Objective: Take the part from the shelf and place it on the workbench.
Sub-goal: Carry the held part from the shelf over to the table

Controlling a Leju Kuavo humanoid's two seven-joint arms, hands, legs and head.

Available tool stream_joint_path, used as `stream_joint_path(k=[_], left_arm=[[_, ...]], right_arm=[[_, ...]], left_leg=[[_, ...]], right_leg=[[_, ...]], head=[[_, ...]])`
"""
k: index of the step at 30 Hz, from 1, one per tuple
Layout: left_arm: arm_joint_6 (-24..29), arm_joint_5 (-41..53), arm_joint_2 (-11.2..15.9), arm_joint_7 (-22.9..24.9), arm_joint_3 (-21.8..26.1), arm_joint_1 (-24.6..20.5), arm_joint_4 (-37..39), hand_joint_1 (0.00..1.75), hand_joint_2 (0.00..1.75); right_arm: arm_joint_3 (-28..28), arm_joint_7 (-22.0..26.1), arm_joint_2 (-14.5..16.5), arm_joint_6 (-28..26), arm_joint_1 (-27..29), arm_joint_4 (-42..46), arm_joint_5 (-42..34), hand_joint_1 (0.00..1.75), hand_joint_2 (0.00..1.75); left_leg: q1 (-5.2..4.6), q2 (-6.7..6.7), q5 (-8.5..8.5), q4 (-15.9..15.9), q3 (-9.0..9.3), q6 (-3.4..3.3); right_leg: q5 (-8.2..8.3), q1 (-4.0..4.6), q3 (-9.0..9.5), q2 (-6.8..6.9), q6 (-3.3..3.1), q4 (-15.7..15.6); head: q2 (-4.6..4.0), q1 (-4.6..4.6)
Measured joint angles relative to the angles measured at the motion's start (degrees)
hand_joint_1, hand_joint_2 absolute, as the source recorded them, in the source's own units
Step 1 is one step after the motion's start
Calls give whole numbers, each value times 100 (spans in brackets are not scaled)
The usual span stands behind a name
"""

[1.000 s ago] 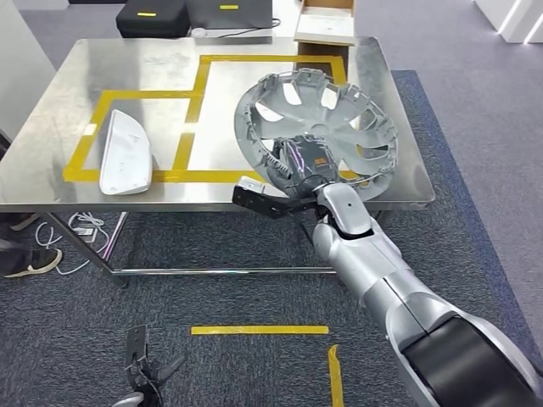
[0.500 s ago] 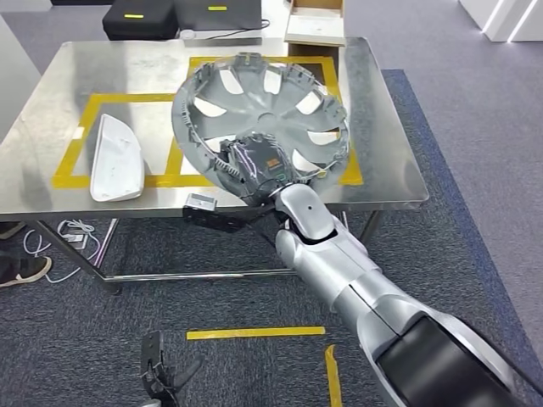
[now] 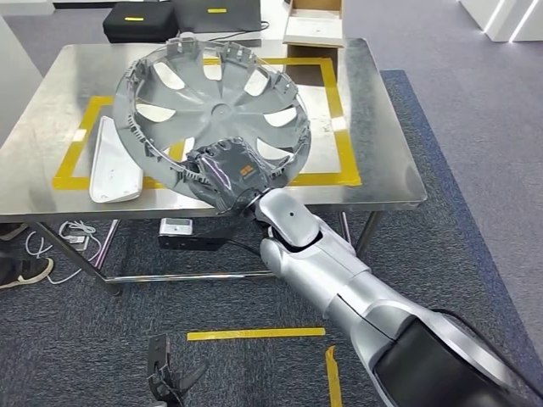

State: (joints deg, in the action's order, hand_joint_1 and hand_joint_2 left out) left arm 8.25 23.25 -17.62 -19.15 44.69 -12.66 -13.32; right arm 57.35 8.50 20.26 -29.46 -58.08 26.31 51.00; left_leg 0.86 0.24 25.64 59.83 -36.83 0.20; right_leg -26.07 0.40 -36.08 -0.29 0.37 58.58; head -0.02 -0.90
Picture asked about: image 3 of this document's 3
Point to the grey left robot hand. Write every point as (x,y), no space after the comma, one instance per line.
(186,379)

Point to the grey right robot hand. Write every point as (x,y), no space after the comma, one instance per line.
(237,168)

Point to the silver wheel hubcap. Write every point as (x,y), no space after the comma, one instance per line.
(220,112)

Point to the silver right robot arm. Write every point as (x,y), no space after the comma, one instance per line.
(339,269)

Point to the white plastic panel part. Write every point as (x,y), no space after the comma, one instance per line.
(114,163)

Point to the steel workbench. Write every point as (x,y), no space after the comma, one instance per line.
(381,140)

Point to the large dark case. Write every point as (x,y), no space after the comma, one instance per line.
(191,17)

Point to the open cardboard box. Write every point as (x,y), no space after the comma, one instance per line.
(313,25)

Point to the black carry case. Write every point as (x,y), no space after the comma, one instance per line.
(140,25)

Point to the torn yellow floor tape strip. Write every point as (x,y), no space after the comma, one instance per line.
(333,376)

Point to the white power strip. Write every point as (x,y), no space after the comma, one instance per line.
(76,241)

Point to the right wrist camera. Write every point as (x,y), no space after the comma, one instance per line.
(176,226)

